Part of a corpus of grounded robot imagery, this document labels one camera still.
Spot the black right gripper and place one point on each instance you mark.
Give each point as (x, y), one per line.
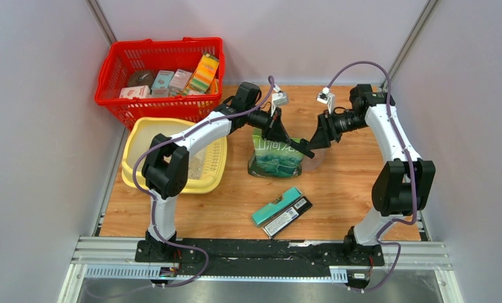
(322, 137)

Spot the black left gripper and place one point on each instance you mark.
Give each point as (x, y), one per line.
(274, 130)

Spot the green cat litter bag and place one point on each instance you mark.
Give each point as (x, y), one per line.
(272, 159)

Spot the clear plastic litter scoop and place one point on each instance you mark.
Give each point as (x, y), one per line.
(311, 164)

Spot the black bag sealing clip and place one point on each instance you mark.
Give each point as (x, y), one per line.
(302, 147)

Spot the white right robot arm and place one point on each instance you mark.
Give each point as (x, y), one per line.
(404, 183)

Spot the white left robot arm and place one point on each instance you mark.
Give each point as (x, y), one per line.
(164, 165)

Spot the yellow litter box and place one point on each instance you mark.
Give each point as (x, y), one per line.
(205, 168)

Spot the pink white small box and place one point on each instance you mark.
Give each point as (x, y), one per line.
(179, 81)

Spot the teal small box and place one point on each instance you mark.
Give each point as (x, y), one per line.
(162, 80)

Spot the white red small box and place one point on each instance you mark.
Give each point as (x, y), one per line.
(132, 92)

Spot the teal spirit level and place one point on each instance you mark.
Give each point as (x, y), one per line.
(268, 211)

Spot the yellow green sponge pack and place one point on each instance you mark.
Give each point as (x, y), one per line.
(204, 74)

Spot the black RAM stick package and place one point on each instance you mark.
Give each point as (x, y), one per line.
(282, 220)

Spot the brown round lid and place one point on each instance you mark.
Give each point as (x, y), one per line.
(141, 78)

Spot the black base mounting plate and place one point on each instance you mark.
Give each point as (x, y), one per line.
(261, 258)

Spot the red plastic shopping basket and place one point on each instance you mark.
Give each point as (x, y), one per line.
(127, 57)

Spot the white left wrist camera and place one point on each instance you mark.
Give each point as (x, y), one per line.
(278, 99)

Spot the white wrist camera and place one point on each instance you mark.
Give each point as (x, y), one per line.
(278, 99)
(325, 96)

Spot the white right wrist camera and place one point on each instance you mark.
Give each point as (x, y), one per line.
(325, 96)

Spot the aluminium frame rail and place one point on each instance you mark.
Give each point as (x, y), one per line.
(413, 36)

